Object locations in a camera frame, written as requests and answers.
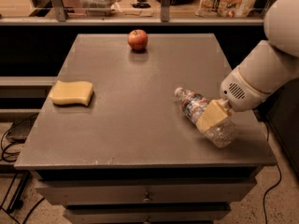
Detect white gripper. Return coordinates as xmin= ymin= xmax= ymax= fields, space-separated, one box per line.
xmin=196 ymin=65 xmax=272 ymax=133

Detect clear plastic water bottle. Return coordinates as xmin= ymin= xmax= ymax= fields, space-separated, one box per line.
xmin=175 ymin=88 xmax=238 ymax=147

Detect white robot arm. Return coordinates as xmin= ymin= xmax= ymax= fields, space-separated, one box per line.
xmin=196 ymin=0 xmax=299 ymax=133

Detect grey drawer cabinet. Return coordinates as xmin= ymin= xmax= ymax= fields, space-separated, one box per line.
xmin=16 ymin=35 xmax=276 ymax=224

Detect red apple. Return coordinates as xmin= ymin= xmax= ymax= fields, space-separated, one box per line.
xmin=127 ymin=29 xmax=149 ymax=51

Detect printed snack bag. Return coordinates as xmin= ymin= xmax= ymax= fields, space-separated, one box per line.
xmin=195 ymin=0 xmax=256 ymax=18

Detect round drawer knob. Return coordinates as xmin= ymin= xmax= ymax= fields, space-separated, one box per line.
xmin=143 ymin=193 xmax=152 ymax=203

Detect yellow sponge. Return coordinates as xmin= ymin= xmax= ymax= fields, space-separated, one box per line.
xmin=49 ymin=80 xmax=93 ymax=106

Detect clear plastic container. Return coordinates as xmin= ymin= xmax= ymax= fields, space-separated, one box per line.
xmin=80 ymin=0 xmax=117 ymax=16

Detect black cable right floor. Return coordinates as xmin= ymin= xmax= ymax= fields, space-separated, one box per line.
xmin=262 ymin=163 xmax=283 ymax=224

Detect metal shelf rail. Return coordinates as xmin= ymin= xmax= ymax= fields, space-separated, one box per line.
xmin=0 ymin=0 xmax=276 ymax=26

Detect black cables left floor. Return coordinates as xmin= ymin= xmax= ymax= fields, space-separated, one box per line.
xmin=0 ymin=113 xmax=46 ymax=224

